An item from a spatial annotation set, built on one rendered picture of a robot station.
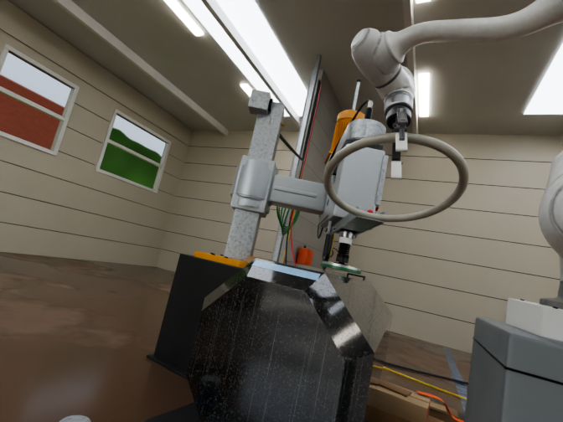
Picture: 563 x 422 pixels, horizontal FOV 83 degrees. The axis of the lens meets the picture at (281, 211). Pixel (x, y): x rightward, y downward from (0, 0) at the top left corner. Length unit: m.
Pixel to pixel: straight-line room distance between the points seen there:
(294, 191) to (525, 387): 1.96
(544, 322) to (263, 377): 0.94
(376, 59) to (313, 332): 0.93
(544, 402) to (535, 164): 6.67
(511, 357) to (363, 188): 1.25
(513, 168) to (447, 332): 3.19
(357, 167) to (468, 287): 5.10
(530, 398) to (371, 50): 0.90
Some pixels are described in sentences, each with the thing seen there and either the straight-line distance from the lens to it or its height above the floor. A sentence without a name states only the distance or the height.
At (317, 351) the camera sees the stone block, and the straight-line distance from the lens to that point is 1.25.
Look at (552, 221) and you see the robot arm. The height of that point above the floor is 0.98.
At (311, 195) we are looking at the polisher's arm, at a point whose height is 1.36.
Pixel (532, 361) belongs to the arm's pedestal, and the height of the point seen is 0.76.
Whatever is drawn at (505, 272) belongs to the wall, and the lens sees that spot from 6.76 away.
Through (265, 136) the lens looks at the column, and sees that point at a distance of 2.55.
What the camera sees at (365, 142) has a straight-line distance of 1.05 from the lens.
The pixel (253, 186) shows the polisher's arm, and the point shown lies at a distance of 2.35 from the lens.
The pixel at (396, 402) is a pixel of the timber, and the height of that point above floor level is 0.18.
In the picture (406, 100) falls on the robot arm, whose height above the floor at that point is 1.40.
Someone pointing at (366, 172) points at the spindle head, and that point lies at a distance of 1.81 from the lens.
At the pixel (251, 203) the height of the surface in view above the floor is 1.21.
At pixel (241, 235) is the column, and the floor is 0.96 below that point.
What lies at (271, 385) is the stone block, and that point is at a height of 0.38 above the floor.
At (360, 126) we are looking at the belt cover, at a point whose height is 1.65.
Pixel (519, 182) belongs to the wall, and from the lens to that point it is 7.11.
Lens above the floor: 0.83
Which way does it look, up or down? 9 degrees up
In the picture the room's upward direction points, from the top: 12 degrees clockwise
